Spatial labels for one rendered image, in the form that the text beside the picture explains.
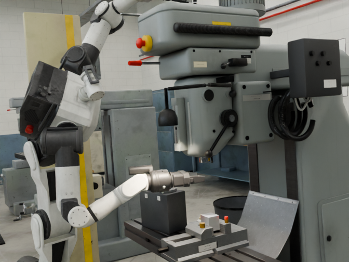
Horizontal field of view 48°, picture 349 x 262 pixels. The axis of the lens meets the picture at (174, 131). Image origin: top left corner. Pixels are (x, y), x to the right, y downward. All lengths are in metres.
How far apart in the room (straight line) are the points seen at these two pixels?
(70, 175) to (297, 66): 0.92
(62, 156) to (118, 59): 9.91
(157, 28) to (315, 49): 0.58
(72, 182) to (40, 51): 1.80
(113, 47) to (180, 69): 9.87
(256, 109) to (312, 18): 5.17
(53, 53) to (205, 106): 1.88
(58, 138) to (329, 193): 1.17
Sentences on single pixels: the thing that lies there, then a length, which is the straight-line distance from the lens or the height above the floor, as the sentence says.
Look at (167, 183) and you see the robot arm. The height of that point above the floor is 1.22.
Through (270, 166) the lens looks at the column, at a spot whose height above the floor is 1.21.
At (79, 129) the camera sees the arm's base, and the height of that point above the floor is 1.46.
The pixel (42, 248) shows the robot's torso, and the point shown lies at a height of 0.92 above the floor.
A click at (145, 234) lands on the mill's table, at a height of 0.91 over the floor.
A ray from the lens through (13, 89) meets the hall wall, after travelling 10.48.
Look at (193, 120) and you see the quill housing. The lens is 1.52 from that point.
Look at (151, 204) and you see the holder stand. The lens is 1.99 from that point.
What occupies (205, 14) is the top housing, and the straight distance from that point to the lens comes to 1.53.
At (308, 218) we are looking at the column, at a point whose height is 1.00.
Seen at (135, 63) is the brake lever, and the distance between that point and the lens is 1.59.
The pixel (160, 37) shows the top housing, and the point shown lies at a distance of 1.46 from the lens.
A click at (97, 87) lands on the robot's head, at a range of 1.56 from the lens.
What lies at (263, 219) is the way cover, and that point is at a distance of 1.90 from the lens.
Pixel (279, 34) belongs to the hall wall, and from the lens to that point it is 7.19.
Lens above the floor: 1.50
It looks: 3 degrees down
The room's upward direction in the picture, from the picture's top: 4 degrees counter-clockwise
